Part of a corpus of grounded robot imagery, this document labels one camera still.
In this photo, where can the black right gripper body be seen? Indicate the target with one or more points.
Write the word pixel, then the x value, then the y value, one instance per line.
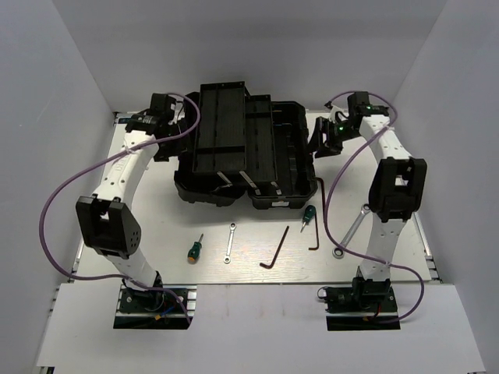
pixel 336 133

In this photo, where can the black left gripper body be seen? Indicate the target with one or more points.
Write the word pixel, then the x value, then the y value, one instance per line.
pixel 168 149

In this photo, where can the black plastic toolbox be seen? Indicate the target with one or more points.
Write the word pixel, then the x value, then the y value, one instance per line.
pixel 248 145

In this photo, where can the small green stubby screwdriver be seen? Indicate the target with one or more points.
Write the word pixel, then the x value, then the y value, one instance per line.
pixel 308 214

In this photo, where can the small silver ratchet wrench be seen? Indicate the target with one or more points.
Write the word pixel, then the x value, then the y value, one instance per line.
pixel 232 228

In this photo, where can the green screwdriver orange cap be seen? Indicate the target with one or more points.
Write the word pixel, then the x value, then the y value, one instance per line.
pixel 194 253

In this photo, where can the large silver ratchet wrench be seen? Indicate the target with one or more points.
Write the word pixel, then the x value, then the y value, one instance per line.
pixel 339 253

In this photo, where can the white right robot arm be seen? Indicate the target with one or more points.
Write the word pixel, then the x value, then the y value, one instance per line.
pixel 397 188

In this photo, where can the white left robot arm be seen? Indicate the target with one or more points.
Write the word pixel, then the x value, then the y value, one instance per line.
pixel 106 221

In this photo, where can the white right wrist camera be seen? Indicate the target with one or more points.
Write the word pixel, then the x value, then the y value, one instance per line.
pixel 337 114

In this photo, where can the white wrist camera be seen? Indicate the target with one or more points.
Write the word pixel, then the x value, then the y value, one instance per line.
pixel 178 109
pixel 337 114

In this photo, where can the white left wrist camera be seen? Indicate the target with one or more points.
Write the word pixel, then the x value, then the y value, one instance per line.
pixel 178 109

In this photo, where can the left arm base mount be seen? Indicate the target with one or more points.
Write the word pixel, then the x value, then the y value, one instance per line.
pixel 167 313

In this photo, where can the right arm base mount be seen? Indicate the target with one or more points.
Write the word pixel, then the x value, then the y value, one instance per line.
pixel 348 310

